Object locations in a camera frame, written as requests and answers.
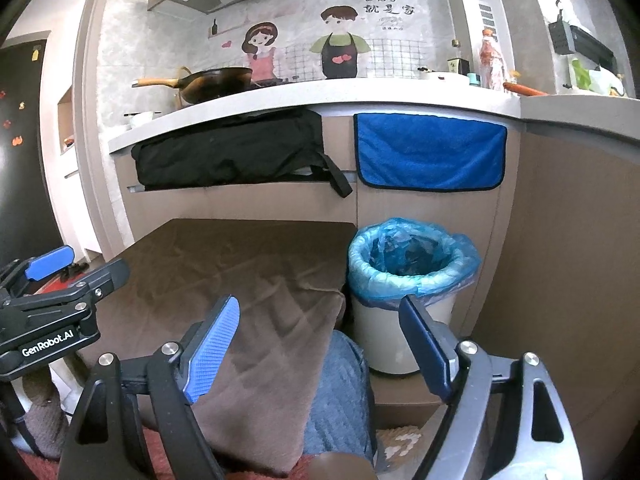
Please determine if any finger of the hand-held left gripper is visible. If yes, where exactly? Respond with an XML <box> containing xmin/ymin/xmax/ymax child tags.
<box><xmin>0</xmin><ymin>244</ymin><xmax>77</xmax><ymax>295</ymax></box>
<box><xmin>0</xmin><ymin>258</ymin><xmax>131</xmax><ymax>342</ymax></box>

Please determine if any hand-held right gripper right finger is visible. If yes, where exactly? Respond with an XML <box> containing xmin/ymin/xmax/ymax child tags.
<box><xmin>398</xmin><ymin>294</ymin><xmax>585</xmax><ymax>480</ymax></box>

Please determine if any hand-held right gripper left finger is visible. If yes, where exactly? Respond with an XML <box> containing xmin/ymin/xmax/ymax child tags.
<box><xmin>59</xmin><ymin>294</ymin><xmax>242</xmax><ymax>480</ymax></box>

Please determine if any white trash bin blue liner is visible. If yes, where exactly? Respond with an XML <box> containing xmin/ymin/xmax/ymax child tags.
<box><xmin>347</xmin><ymin>217</ymin><xmax>482</xmax><ymax>377</ymax></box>

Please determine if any red plastic object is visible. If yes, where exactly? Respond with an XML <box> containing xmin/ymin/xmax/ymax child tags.
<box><xmin>40</xmin><ymin>270</ymin><xmax>87</xmax><ymax>293</ymax></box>

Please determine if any black refrigerator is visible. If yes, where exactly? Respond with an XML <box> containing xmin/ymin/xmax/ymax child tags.
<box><xmin>0</xmin><ymin>37</ymin><xmax>63</xmax><ymax>266</ymax></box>

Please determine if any brown blanket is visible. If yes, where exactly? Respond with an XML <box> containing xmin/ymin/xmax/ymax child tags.
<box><xmin>75</xmin><ymin>218</ymin><xmax>348</xmax><ymax>478</ymax></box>

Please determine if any person's jeans leg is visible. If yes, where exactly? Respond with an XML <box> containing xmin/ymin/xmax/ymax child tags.
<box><xmin>300</xmin><ymin>330</ymin><xmax>378</xmax><ymax>466</ymax></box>

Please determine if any beige floor mat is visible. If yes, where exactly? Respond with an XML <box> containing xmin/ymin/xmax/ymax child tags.
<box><xmin>375</xmin><ymin>425</ymin><xmax>423</xmax><ymax>473</ymax></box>

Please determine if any black bag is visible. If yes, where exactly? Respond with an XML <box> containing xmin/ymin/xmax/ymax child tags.
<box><xmin>131</xmin><ymin>109</ymin><xmax>353</xmax><ymax>198</ymax></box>

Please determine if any blue towel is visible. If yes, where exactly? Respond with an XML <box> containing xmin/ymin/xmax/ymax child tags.
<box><xmin>353</xmin><ymin>112</ymin><xmax>508</xmax><ymax>193</ymax></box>

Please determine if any white speckled kitchen countertop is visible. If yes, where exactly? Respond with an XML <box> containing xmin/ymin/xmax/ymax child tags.
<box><xmin>107</xmin><ymin>77</ymin><xmax>640</xmax><ymax>156</ymax></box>

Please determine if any orange kitchen utensil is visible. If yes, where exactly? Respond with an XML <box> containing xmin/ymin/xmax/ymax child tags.
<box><xmin>502</xmin><ymin>81</ymin><xmax>548</xmax><ymax>97</ymax></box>

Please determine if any orange-capped red bottle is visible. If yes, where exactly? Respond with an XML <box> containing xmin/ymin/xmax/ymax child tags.
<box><xmin>479</xmin><ymin>29</ymin><xmax>506</xmax><ymax>92</ymax></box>

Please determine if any green white plastic bag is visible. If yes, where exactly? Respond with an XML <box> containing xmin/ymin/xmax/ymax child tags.
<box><xmin>570</xmin><ymin>59</ymin><xmax>623</xmax><ymax>96</ymax></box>

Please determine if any black wok wooden handle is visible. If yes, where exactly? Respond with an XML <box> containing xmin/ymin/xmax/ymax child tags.
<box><xmin>132</xmin><ymin>66</ymin><xmax>253</xmax><ymax>104</ymax></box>

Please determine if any cartoon wall sticker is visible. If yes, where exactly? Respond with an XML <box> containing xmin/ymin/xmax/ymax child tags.
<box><xmin>207</xmin><ymin>0</ymin><xmax>436</xmax><ymax>81</ymax></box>

